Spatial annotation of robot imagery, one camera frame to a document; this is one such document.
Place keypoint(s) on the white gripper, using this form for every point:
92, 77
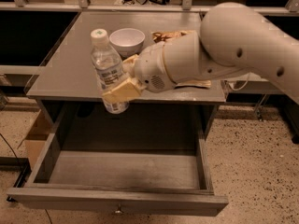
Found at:
150, 66

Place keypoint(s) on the clear plastic water bottle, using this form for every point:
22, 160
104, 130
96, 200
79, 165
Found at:
106, 60

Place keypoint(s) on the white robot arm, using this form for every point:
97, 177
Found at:
232, 40

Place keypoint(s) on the open grey top drawer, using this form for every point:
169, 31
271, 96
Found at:
162, 171

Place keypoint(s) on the metal drawer knob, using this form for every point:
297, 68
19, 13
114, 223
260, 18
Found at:
118, 211

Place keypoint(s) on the white bowl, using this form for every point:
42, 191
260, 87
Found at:
127, 41

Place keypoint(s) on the brown yellow chip bag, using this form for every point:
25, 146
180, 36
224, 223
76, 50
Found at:
159, 36

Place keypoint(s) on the grey wooden cabinet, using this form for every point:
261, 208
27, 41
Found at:
69, 79

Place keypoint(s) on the cardboard box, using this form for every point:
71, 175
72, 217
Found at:
36, 138

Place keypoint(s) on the metal frame rail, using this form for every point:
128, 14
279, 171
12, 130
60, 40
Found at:
93, 7

